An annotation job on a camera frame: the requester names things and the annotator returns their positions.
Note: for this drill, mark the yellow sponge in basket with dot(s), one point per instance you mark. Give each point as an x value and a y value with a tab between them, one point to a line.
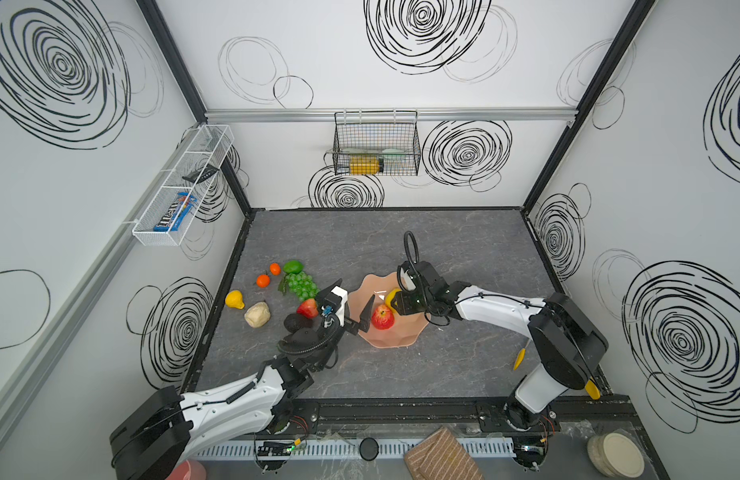
365	165

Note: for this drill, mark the pink cup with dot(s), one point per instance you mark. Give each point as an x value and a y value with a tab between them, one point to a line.
188	470

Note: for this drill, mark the yellow fake pear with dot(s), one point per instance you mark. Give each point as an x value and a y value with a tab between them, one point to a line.
235	300

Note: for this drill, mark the yellow handled tongs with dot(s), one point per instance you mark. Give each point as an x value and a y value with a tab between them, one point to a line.
521	355

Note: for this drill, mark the red fake strawberry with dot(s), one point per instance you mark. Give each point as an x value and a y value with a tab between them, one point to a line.
309	309

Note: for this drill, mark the green fake grapes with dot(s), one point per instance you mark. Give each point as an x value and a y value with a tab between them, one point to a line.
300	284

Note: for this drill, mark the striped brown cloth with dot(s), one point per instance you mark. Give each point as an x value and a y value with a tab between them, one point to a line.
441	456

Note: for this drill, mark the black round knob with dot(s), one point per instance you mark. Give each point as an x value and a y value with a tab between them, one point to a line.
369	449

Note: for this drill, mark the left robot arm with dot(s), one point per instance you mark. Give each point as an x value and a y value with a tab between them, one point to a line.
171	426

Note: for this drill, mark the blue candy packet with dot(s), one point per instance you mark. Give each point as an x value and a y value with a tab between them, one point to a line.
175	213

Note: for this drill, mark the white slotted cable duct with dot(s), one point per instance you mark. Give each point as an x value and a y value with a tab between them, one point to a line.
249	450

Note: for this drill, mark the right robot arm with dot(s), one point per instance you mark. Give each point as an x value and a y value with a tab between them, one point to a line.
569	345

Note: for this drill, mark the white wire wall shelf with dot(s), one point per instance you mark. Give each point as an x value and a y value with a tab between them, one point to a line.
206	144

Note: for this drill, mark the pink wavy fruit bowl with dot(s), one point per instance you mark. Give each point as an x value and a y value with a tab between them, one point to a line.
405	330

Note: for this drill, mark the red fake apple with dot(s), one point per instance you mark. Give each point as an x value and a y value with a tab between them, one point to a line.
383	317

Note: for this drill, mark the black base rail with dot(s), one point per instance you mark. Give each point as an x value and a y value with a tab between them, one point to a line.
491	414

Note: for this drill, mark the yellow fake lemon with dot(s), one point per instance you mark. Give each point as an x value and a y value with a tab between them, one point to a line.
389	298

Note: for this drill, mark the green fake lime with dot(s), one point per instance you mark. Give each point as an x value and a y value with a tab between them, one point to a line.
293	267

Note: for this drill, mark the green item in basket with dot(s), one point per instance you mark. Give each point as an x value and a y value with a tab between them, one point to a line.
371	154

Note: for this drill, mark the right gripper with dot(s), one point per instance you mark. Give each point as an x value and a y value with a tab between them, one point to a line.
406	287

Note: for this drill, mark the dark fake avocado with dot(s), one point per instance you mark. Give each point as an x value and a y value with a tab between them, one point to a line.
296	321

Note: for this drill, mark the black remote control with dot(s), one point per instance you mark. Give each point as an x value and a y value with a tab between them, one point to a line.
201	175

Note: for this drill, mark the black wire wall basket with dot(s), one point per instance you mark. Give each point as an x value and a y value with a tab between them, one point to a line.
378	129

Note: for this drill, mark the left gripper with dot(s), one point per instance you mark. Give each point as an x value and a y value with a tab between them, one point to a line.
348	322

